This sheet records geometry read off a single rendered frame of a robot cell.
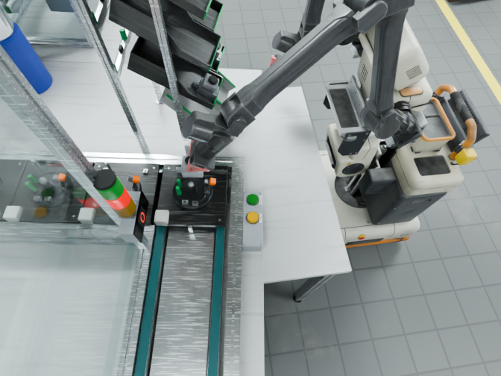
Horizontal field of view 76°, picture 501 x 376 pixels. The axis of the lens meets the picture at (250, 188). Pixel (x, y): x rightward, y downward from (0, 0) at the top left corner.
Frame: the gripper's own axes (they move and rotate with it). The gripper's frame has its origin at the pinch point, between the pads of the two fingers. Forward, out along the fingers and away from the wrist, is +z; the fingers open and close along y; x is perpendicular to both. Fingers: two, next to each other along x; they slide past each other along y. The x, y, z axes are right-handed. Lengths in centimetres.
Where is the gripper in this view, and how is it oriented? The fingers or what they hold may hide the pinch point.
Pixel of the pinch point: (190, 163)
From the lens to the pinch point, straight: 99.4
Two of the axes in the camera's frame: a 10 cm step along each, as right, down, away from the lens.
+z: -6.0, 3.5, 7.1
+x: 8.0, 2.7, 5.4
